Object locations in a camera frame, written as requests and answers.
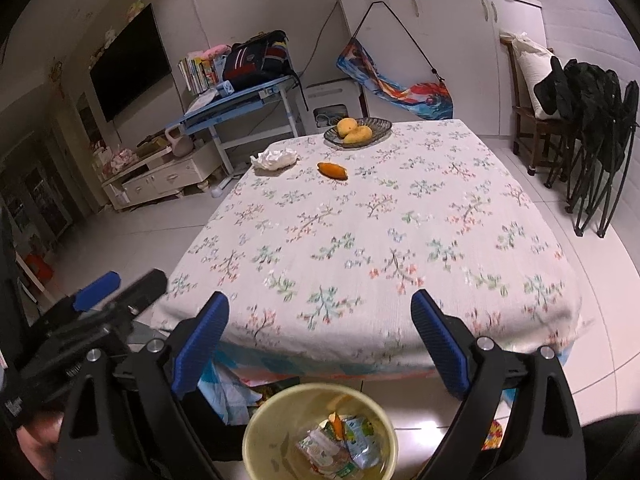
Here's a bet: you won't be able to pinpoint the floral white tablecloth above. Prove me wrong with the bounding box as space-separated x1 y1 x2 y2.
149 120 585 384

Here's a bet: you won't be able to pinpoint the black wall television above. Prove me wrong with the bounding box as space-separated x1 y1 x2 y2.
89 4 171 122

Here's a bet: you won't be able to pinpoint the white tissue paper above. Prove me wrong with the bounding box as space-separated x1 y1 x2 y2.
250 148 299 172

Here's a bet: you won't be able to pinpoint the yellow mango right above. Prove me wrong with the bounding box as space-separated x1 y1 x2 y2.
343 125 373 145

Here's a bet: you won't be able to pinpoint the colourful tote bag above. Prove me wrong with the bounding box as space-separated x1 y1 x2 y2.
336 38 454 120

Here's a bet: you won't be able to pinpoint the dark striped backpack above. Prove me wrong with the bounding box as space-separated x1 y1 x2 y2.
222 30 293 91

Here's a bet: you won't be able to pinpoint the orange peel piece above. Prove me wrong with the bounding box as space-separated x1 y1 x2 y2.
317 162 348 181
328 412 345 441

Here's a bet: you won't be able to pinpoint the yellow mango left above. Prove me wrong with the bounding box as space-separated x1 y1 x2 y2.
335 117 358 139

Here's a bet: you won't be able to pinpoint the woven fruit plate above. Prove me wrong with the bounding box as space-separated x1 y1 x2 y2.
323 117 393 148

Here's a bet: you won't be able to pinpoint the white cushion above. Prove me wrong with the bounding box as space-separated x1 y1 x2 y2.
511 32 560 120

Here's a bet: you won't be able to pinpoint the yellow mango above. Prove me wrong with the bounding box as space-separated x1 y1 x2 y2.
343 125 373 145
335 117 358 139

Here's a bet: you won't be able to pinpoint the row of books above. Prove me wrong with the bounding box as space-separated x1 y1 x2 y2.
178 52 221 96

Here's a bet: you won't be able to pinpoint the green milk carton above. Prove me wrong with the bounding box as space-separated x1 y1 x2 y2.
343 415 382 469

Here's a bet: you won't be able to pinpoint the yellow plastic trash bin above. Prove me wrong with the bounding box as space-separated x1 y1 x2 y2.
242 382 398 480

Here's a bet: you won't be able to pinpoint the white wall cabinet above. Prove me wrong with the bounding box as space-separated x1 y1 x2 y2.
338 0 547 138

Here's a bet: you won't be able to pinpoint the clear plastic water bottle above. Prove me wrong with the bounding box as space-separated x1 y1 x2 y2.
296 427 363 479

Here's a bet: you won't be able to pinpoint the wooden chair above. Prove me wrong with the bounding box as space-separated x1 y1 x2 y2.
500 35 565 176

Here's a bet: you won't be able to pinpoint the black folding chairs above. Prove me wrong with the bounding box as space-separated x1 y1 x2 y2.
534 56 639 238

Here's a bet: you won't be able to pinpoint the person's left hand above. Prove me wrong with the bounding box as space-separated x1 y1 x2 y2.
16 412 64 479

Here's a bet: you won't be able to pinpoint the cream tv cabinet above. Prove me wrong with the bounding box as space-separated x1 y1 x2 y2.
102 142 222 210

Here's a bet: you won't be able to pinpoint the blue study desk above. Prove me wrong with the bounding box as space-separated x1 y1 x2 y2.
167 74 304 178

